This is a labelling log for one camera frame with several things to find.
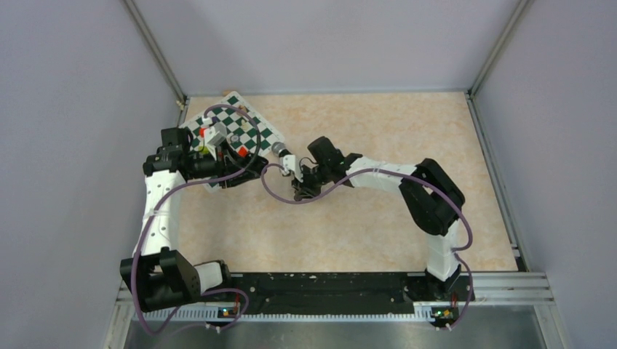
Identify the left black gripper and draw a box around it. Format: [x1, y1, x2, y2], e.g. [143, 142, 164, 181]
[188, 138, 260, 188]

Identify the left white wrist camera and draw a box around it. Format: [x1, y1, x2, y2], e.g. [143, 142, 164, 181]
[202, 121, 228, 153]

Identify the black silver microphone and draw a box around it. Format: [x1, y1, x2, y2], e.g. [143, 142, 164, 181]
[271, 142, 291, 159]

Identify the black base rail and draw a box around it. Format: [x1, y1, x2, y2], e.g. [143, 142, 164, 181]
[188, 272, 476, 318]

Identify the green white chessboard mat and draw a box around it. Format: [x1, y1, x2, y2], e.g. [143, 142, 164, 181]
[180, 91, 284, 157]

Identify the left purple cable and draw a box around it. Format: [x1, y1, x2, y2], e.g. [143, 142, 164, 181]
[131, 103, 263, 337]

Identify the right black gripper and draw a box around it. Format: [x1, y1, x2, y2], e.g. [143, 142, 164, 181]
[292, 163, 333, 199]

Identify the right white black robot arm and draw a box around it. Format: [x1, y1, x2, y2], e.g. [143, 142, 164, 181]
[274, 137, 465, 300]

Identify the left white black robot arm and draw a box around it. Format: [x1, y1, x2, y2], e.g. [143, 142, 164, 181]
[119, 127, 268, 313]

